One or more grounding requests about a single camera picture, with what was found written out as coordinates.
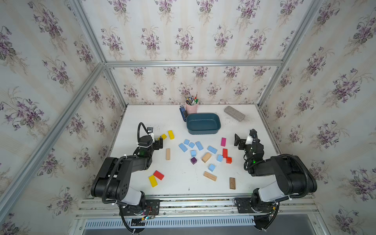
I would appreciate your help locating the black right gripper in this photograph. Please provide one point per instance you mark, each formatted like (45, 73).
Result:
(242, 143)

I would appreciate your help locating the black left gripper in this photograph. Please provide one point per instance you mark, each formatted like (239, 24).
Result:
(157, 143)

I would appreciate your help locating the blue long block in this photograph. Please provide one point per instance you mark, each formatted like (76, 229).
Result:
(183, 147)
(199, 146)
(212, 149)

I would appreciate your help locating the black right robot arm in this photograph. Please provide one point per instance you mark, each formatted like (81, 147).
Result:
(292, 178)

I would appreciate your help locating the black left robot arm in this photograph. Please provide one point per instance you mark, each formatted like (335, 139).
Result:
(112, 183)

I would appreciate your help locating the pale wood long block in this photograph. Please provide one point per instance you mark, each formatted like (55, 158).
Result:
(168, 154)

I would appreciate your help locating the yellow block upright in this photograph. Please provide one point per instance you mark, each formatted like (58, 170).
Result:
(171, 135)

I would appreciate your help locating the magenta block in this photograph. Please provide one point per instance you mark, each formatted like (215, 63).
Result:
(223, 142)

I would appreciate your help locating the red long block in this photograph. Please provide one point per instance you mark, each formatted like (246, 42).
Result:
(225, 153)

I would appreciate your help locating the red square block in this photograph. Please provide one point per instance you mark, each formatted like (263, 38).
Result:
(228, 160)

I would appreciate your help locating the grey stone brick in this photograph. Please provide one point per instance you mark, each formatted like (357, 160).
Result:
(232, 112)

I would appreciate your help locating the red block front left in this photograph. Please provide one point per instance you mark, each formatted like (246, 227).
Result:
(158, 175)

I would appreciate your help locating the tan wood block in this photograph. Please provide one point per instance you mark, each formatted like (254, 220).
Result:
(206, 157)

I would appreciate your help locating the purple cube block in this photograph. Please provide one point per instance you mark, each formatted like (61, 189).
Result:
(193, 160)

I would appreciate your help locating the yellow block front left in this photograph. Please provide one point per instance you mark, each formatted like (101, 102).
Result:
(153, 181)

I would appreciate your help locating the dark brown wood block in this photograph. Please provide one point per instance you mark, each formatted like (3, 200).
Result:
(232, 183)

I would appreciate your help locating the teal plastic bin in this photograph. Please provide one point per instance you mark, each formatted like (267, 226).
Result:
(203, 123)

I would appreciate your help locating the stamped wood long block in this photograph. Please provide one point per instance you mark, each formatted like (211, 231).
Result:
(210, 176)

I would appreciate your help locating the pink pen cup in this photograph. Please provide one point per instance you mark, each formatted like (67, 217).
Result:
(191, 108)

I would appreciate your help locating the pens in cup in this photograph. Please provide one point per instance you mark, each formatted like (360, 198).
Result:
(191, 100)

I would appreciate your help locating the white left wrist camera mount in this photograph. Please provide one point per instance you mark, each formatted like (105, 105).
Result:
(150, 132)

